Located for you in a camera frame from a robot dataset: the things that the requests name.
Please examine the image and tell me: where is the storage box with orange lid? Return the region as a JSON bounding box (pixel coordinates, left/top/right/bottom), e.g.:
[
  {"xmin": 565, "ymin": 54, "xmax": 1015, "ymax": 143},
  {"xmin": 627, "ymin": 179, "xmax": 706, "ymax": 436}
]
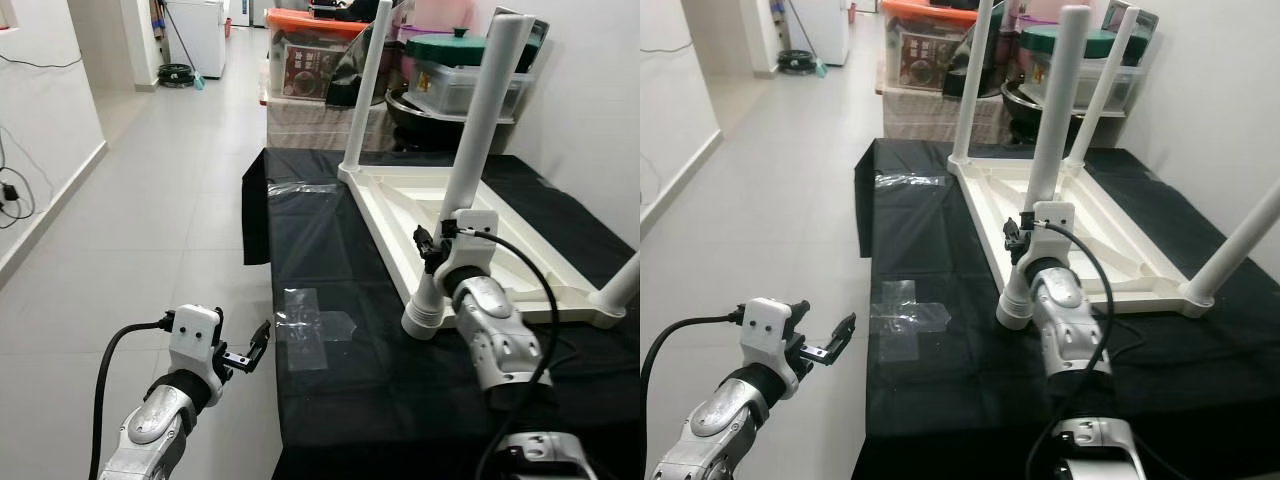
[
  {"xmin": 880, "ymin": 0, "xmax": 976, "ymax": 93},
  {"xmin": 265, "ymin": 8, "xmax": 366, "ymax": 101}
]

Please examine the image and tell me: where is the black power cable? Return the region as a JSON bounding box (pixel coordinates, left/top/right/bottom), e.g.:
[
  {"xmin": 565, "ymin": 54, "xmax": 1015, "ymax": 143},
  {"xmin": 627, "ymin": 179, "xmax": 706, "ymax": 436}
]
[{"xmin": 0, "ymin": 125, "xmax": 36, "ymax": 229}]

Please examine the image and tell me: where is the black plastic bag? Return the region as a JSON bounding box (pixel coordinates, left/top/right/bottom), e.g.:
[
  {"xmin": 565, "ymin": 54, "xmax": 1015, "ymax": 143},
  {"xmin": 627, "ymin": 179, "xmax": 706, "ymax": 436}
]
[
  {"xmin": 945, "ymin": 0, "xmax": 1009, "ymax": 98},
  {"xmin": 330, "ymin": 5, "xmax": 401, "ymax": 109}
]

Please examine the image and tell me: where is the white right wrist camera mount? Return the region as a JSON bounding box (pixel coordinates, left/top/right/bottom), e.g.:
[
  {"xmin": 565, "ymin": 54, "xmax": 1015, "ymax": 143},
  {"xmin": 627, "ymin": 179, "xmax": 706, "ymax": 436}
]
[
  {"xmin": 440, "ymin": 208, "xmax": 499, "ymax": 281},
  {"xmin": 1020, "ymin": 200, "xmax": 1076, "ymax": 271}
]

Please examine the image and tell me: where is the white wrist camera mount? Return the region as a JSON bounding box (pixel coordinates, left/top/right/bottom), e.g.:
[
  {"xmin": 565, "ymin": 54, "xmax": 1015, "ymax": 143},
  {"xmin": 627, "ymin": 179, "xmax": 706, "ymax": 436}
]
[
  {"xmin": 1020, "ymin": 200, "xmax": 1076, "ymax": 271},
  {"xmin": 735, "ymin": 297, "xmax": 801, "ymax": 391},
  {"xmin": 440, "ymin": 208, "xmax": 499, "ymax": 281},
  {"xmin": 165, "ymin": 305, "xmax": 226, "ymax": 386}
]

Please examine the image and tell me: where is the dark green round lid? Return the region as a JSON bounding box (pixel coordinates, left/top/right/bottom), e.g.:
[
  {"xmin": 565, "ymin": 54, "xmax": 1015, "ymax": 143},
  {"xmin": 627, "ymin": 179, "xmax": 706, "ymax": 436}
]
[
  {"xmin": 403, "ymin": 28, "xmax": 488, "ymax": 66},
  {"xmin": 1020, "ymin": 25, "xmax": 1116, "ymax": 56}
]

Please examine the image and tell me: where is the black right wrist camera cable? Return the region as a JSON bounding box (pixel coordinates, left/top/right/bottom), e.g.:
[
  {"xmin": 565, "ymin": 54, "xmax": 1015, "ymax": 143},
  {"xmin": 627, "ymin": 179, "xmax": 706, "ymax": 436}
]
[
  {"xmin": 1025, "ymin": 222, "xmax": 1116, "ymax": 480},
  {"xmin": 455, "ymin": 225, "xmax": 561, "ymax": 480}
]

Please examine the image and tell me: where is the dark carton with colourful print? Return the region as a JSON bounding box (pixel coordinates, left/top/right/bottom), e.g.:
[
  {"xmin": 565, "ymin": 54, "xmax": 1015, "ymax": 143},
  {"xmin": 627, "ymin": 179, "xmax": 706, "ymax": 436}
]
[
  {"xmin": 1100, "ymin": 0, "xmax": 1161, "ymax": 61},
  {"xmin": 495, "ymin": 5, "xmax": 549, "ymax": 73}
]

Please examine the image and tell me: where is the black round wok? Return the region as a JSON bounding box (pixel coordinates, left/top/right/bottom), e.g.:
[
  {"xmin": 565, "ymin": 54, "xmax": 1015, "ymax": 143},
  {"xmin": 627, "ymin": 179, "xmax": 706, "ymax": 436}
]
[
  {"xmin": 1000, "ymin": 80, "xmax": 1091, "ymax": 141},
  {"xmin": 385, "ymin": 88, "xmax": 481, "ymax": 151}
]

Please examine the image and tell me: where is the clear crossed tape patch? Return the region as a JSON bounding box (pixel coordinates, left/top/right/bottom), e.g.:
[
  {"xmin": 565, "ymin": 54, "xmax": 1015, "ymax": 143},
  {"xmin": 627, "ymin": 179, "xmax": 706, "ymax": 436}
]
[
  {"xmin": 272, "ymin": 288, "xmax": 359, "ymax": 371},
  {"xmin": 868, "ymin": 280, "xmax": 949, "ymax": 363}
]

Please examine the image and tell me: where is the black tablecloth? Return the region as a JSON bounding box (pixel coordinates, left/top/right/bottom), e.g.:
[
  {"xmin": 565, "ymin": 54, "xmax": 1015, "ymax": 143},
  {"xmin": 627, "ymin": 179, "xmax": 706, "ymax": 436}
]
[
  {"xmin": 240, "ymin": 148, "xmax": 641, "ymax": 480},
  {"xmin": 852, "ymin": 138, "xmax": 1280, "ymax": 480}
]

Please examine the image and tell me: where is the broom with teal head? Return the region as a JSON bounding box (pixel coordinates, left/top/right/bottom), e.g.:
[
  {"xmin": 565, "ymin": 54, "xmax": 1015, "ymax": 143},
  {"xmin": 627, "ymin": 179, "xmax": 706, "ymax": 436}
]
[
  {"xmin": 785, "ymin": 0, "xmax": 829, "ymax": 79},
  {"xmin": 160, "ymin": 0, "xmax": 206, "ymax": 91}
]

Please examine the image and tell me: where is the clear plastic storage bin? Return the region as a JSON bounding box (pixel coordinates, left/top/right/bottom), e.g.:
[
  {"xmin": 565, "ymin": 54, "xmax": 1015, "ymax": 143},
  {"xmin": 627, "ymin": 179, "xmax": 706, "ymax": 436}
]
[
  {"xmin": 1025, "ymin": 52, "xmax": 1143, "ymax": 109},
  {"xmin": 410, "ymin": 62, "xmax": 531, "ymax": 119}
]

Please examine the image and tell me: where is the pink plastic bin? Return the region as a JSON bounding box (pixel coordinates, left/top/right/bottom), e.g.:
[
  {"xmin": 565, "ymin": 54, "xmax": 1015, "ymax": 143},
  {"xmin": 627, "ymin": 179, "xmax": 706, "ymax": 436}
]
[
  {"xmin": 1015, "ymin": 0, "xmax": 1101, "ymax": 31},
  {"xmin": 400, "ymin": 0, "xmax": 491, "ymax": 41}
]

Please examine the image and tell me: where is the white plastic children table top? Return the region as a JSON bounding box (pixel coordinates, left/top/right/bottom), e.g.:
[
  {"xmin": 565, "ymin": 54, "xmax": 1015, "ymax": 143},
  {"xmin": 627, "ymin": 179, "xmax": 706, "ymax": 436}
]
[
  {"xmin": 337, "ymin": 160, "xmax": 626, "ymax": 331},
  {"xmin": 945, "ymin": 152, "xmax": 1216, "ymax": 319}
]

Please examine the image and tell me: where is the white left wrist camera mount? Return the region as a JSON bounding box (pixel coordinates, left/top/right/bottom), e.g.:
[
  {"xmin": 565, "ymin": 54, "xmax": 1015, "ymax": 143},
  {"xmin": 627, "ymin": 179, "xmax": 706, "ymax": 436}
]
[
  {"xmin": 735, "ymin": 297, "xmax": 801, "ymax": 391},
  {"xmin": 165, "ymin": 305, "xmax": 226, "ymax": 386}
]

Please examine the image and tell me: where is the beige patterned table cloth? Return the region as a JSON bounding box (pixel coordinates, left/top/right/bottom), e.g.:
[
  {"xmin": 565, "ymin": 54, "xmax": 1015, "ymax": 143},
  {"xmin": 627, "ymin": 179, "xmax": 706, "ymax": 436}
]
[
  {"xmin": 878, "ymin": 85, "xmax": 1011, "ymax": 143},
  {"xmin": 260, "ymin": 95, "xmax": 401, "ymax": 151}
]

